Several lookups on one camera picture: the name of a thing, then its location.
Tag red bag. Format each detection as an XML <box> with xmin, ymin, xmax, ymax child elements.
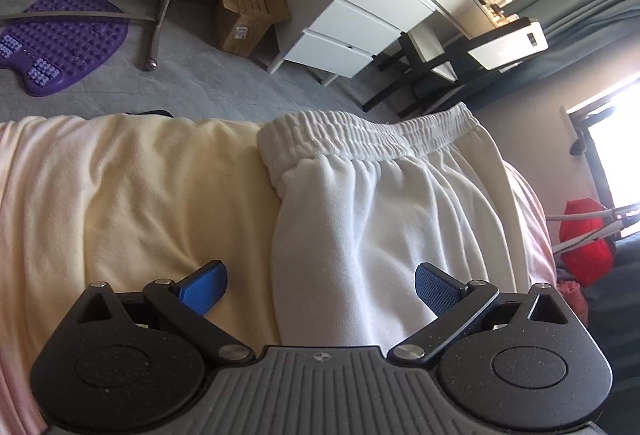
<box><xmin>558</xmin><ymin>199</ymin><xmax>616</xmax><ymax>287</ymax></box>

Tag white air purifier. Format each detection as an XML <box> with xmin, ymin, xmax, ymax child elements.
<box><xmin>467</xmin><ymin>17</ymin><xmax>550</xmax><ymax>74</ymax></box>

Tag white sweatpants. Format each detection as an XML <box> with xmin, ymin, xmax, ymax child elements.
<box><xmin>257</xmin><ymin>102</ymin><xmax>531</xmax><ymax>350</ymax></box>

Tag purple foot massage mat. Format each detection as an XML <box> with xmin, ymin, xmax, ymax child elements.
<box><xmin>0</xmin><ymin>0</ymin><xmax>130</xmax><ymax>98</ymax></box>

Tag white drawer cabinet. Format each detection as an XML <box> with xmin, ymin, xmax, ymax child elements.
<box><xmin>267</xmin><ymin>0</ymin><xmax>437</xmax><ymax>86</ymax></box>

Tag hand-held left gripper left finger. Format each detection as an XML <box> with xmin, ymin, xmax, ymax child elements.
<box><xmin>69</xmin><ymin>260</ymin><xmax>256</xmax><ymax>364</ymax></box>

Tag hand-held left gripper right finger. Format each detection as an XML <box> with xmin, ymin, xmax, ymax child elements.
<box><xmin>392</xmin><ymin>263</ymin><xmax>568</xmax><ymax>362</ymax></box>

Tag cream and pink bed sheet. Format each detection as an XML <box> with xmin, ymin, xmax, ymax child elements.
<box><xmin>0</xmin><ymin>114</ymin><xmax>557</xmax><ymax>431</ymax></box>

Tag black stool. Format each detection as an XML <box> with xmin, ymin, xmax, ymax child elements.
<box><xmin>362</xmin><ymin>24</ymin><xmax>481</xmax><ymax>118</ymax></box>

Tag grey curtain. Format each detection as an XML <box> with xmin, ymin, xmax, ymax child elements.
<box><xmin>465</xmin><ymin>0</ymin><xmax>640</xmax><ymax>110</ymax></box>

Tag cardboard box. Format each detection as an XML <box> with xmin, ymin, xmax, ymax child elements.
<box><xmin>216</xmin><ymin>0</ymin><xmax>292</xmax><ymax>56</ymax></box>

